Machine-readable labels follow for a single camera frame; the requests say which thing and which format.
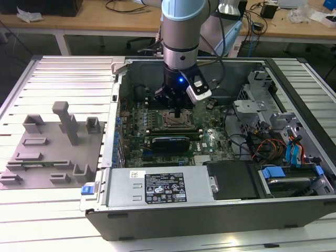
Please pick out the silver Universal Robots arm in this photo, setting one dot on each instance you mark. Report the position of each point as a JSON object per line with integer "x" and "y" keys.
{"x": 178, "y": 31}

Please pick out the CPU socket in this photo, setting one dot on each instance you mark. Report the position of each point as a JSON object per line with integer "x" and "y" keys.
{"x": 168, "y": 126}

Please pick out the round coin battery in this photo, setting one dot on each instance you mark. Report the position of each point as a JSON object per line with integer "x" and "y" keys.
{"x": 210, "y": 105}

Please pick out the black office chair base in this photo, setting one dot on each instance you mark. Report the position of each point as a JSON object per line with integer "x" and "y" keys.
{"x": 139, "y": 40}

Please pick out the green motherboard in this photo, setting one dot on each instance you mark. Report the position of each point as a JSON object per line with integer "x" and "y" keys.
{"x": 136, "y": 123}

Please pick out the silver metal drive cage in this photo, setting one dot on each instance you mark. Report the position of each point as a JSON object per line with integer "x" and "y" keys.
{"x": 248, "y": 106}

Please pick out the small silver heatsink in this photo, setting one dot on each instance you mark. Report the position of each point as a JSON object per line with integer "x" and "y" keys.
{"x": 202, "y": 160}

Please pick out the wooden workbench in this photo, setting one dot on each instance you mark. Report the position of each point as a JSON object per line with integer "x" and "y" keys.
{"x": 78, "y": 22}

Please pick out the black plastic bay cover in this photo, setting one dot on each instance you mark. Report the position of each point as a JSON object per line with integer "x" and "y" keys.
{"x": 231, "y": 178}

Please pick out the small black box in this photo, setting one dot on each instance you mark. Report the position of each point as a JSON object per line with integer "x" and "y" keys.
{"x": 268, "y": 11}

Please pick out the silver power supply with label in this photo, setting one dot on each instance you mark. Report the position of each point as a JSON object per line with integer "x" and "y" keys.
{"x": 123, "y": 189}

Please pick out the blue case latch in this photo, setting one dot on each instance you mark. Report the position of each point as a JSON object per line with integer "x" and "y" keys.
{"x": 87, "y": 189}

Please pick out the clear plastic bag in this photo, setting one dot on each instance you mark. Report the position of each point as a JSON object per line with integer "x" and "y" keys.
{"x": 299, "y": 14}

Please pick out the grey parts rack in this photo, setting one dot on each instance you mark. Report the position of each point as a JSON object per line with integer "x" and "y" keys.
{"x": 52, "y": 157}

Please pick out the black and silver PC case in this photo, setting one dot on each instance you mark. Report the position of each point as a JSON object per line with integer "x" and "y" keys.
{"x": 183, "y": 223}

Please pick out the black equipment case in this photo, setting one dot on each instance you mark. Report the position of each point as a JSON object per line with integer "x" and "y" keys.
{"x": 39, "y": 6}

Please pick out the crumpled white paper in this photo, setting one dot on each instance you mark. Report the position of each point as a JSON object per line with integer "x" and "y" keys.
{"x": 29, "y": 15}

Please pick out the hard disk in blue carrier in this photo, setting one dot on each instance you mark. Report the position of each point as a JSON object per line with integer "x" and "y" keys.
{"x": 288, "y": 185}

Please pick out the green RAM stick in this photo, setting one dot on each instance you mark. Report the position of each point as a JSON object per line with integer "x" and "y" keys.
{"x": 39, "y": 165}

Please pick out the white cardboard box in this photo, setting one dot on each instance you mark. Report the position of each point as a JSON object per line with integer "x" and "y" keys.
{"x": 325, "y": 19}

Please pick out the blue box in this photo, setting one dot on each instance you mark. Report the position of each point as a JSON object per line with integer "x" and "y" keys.
{"x": 328, "y": 4}

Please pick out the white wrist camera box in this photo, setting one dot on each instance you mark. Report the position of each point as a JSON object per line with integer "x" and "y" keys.
{"x": 200, "y": 94}

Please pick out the silver metal bracket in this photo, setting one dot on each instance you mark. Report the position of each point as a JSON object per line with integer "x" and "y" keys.
{"x": 278, "y": 120}

